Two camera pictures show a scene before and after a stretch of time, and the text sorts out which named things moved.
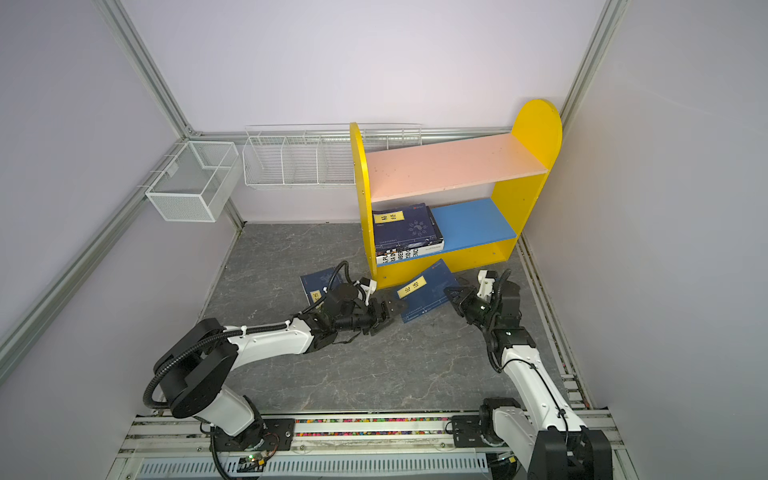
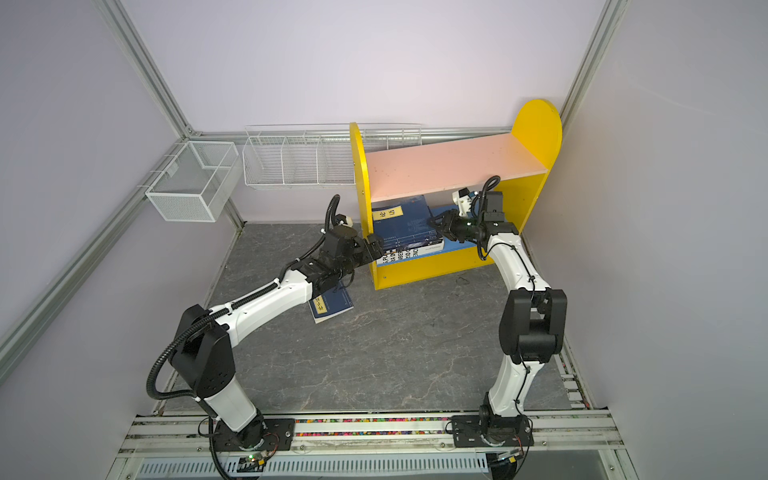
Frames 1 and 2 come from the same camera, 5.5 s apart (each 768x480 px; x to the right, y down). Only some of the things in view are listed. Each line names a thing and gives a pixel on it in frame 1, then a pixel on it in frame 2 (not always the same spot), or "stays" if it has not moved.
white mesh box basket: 195,184 stays
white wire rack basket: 291,155 stays
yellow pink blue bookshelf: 462,202 stays
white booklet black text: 400,254 stays
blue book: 426,290 → 403,222
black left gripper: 380,318 → 376,249
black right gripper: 463,303 → 450,225
